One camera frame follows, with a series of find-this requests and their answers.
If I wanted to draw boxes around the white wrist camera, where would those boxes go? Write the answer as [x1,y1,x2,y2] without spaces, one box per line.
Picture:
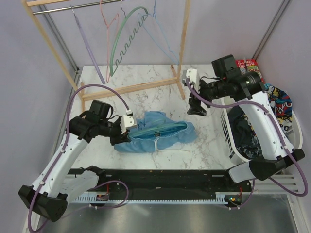
[120,110,137,133]
[182,68,200,91]

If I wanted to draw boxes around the dark patterned garment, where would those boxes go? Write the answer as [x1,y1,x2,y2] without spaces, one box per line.
[228,106,262,160]

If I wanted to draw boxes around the white laundry basket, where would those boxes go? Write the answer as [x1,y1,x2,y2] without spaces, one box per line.
[220,108,303,165]

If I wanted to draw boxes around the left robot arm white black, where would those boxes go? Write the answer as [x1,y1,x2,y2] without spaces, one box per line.
[18,100,136,222]

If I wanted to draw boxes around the green plastic hanger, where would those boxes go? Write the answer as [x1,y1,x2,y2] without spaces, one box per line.
[109,6,149,77]

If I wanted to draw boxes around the light blue shorts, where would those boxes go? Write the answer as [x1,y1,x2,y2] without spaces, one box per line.
[114,111,197,153]

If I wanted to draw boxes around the purple plastic hanger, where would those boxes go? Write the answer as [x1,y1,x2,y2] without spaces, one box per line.
[71,7,105,84]

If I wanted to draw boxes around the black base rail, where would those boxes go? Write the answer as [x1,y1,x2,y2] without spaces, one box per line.
[68,168,255,201]

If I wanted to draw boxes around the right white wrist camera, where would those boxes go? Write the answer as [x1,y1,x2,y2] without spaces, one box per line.
[182,68,200,91]

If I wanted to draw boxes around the colourful comic print garment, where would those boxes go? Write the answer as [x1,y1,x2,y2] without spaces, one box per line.
[265,83,293,134]

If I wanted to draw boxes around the light blue wire hanger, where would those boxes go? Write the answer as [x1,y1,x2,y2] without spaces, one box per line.
[137,0,179,65]

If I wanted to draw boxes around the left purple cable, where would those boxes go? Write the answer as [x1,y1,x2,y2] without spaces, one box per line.
[28,83,133,233]

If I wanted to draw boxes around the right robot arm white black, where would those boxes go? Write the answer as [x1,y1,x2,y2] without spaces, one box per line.
[182,55,305,191]

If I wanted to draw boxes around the teal plastic hanger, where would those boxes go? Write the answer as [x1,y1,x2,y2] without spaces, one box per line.
[130,120,187,138]

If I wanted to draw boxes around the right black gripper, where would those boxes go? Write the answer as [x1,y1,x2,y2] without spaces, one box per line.
[187,77,226,117]

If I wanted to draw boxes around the wooden clothes rack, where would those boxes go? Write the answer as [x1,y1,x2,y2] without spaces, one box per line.
[21,0,191,110]

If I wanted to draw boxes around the comic cover book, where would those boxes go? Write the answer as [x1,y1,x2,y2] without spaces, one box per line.
[236,59,265,83]

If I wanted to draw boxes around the light blue cable duct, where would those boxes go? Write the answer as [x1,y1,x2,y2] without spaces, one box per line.
[72,193,228,205]

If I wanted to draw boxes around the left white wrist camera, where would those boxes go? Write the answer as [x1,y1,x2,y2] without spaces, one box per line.
[120,110,137,133]

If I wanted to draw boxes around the metal rack rod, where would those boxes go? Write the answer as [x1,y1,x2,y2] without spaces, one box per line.
[33,0,122,15]

